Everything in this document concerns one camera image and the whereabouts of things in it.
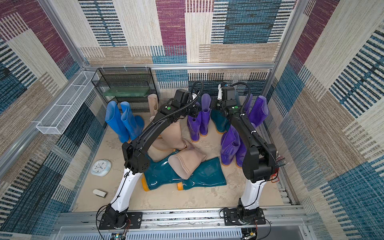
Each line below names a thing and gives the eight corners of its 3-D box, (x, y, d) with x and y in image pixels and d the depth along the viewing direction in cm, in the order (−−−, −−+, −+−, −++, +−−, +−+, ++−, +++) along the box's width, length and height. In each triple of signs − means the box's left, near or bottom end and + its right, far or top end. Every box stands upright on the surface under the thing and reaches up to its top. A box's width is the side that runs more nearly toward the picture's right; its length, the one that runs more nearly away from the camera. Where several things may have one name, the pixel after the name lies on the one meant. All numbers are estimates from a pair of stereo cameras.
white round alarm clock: (90, 176, 90) (87, 174, 87) (97, 161, 96) (94, 159, 93) (108, 176, 90) (105, 174, 87) (113, 161, 96) (111, 159, 93)
